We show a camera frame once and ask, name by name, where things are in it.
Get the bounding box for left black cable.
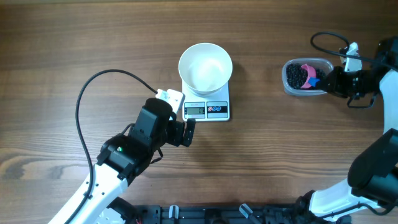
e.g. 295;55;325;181
63;68;159;224

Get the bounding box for white digital kitchen scale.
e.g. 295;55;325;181
182;83;231;122

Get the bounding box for white ceramic bowl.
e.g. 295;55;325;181
178;43;233;95

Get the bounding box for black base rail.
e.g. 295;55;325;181
105;195;352;224

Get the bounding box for clear plastic container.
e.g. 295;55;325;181
282;58;333;96

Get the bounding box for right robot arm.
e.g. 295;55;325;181
289;37;397;223

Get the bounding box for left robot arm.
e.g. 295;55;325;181
51;98;196;223

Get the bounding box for black beans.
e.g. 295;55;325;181
286;63;315;90

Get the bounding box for pink scoop blue handle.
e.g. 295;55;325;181
301;64;320;89

